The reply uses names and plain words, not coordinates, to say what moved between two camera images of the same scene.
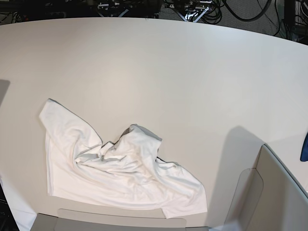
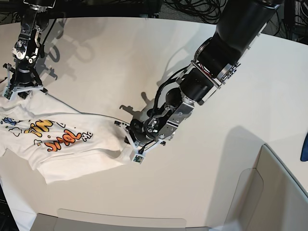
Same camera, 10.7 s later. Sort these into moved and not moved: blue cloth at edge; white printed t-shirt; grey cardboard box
Moved: white printed t-shirt
Not moved: grey cardboard box; blue cloth at edge
